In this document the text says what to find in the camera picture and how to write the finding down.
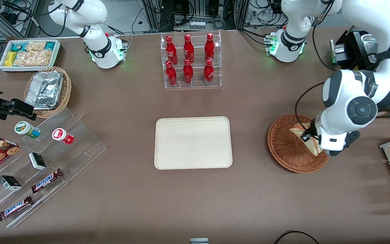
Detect black cable loop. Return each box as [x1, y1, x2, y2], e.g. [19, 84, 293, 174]
[274, 230, 320, 244]

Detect cream plastic serving tray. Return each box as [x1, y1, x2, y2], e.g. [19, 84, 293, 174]
[154, 116, 233, 170]

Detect clear acrylic stepped display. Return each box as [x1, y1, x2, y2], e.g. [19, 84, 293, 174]
[0, 108, 108, 228]

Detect red lidded snack jar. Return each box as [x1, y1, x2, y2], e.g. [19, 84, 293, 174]
[52, 128, 74, 145]

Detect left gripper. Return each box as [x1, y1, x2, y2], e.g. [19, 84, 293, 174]
[301, 128, 348, 152]

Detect clear bag of crackers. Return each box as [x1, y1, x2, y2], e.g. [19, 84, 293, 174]
[25, 41, 47, 52]
[13, 50, 54, 67]

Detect green lidded snack jar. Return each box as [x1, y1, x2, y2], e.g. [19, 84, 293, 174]
[15, 121, 41, 139]

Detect light wicker basket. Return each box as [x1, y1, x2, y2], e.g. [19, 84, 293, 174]
[23, 66, 72, 119]

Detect yellow snack packet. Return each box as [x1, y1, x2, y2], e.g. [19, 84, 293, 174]
[4, 52, 17, 67]

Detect small dark green carton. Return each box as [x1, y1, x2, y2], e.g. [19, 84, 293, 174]
[0, 175, 22, 191]
[28, 152, 47, 170]

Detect clear acrylic bottle rack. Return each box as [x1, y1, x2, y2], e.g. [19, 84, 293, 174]
[160, 30, 222, 89]

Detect triangle sandwich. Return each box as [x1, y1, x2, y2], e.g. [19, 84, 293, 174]
[289, 125, 323, 157]

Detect red cola bottle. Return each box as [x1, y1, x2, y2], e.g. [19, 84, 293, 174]
[166, 60, 178, 86]
[204, 33, 216, 62]
[183, 34, 195, 64]
[165, 35, 179, 65]
[183, 59, 194, 85]
[203, 59, 215, 84]

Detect black yellow sealing machine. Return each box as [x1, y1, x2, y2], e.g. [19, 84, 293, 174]
[330, 29, 390, 119]

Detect brown round wicker basket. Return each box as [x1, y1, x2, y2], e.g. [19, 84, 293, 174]
[267, 113, 331, 174]

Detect white plastic snack bin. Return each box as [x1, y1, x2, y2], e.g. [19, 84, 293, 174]
[0, 39, 61, 73]

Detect Snickers chocolate bar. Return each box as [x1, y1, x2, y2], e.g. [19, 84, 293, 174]
[0, 196, 33, 222]
[31, 168, 63, 194]

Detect aluminium foil tray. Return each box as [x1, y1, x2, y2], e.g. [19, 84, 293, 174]
[25, 71, 64, 110]

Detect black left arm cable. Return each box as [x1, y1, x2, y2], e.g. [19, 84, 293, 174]
[295, 81, 327, 134]

